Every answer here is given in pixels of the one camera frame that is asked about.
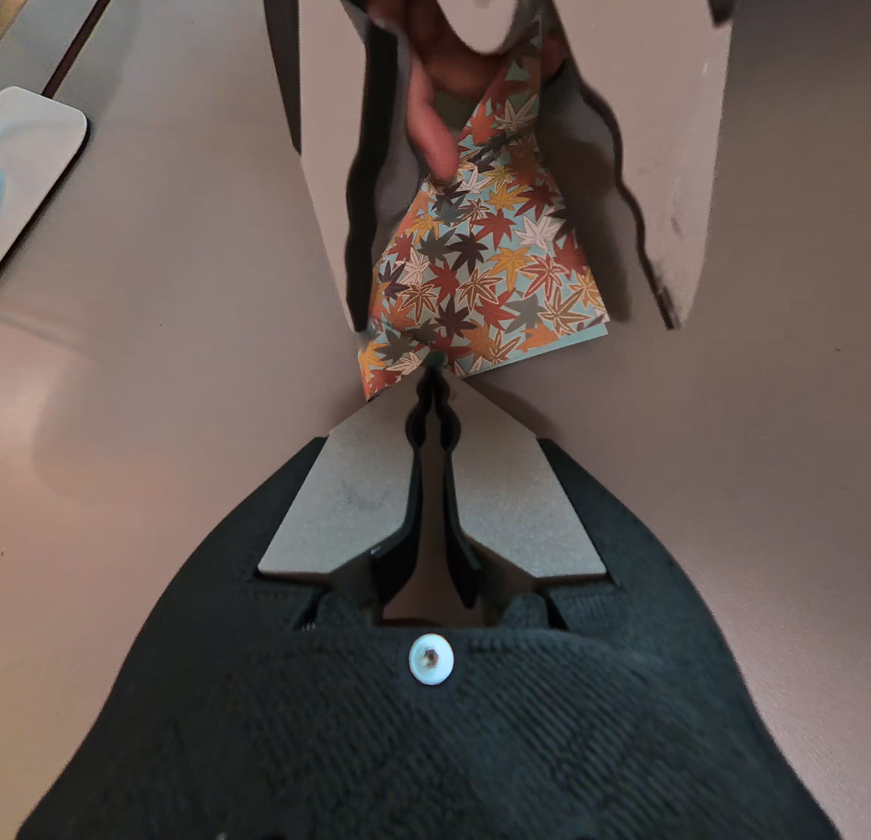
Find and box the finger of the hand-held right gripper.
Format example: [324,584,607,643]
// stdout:
[543,0,736,332]
[298,0,438,335]

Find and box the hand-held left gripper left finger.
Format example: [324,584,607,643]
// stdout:
[257,367,436,624]

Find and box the white rounded board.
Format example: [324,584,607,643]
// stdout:
[0,86,91,264]

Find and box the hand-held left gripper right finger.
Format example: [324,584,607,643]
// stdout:
[435,369,608,626]

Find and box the person's right hand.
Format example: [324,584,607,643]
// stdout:
[367,0,521,185]

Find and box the maple leaf patterned origami paper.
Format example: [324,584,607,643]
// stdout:
[357,16,611,402]

